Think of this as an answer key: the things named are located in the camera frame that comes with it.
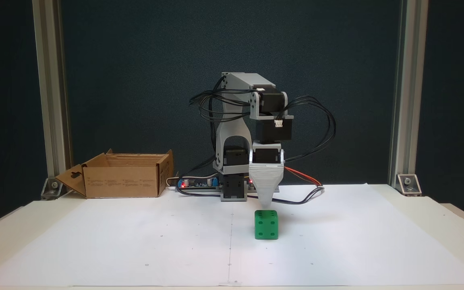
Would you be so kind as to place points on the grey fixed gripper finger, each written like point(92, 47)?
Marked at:
point(266, 179)

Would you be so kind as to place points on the blue circuit board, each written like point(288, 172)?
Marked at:
point(199, 183)

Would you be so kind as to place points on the aluminium frame post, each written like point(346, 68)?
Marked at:
point(405, 80)
point(50, 80)

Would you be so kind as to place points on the green die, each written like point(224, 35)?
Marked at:
point(266, 225)

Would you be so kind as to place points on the brown cardboard box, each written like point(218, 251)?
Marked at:
point(123, 181)

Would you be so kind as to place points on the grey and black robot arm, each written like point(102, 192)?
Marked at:
point(236, 133)

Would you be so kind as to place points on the metal corner bracket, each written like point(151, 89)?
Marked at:
point(408, 184)
point(52, 188)

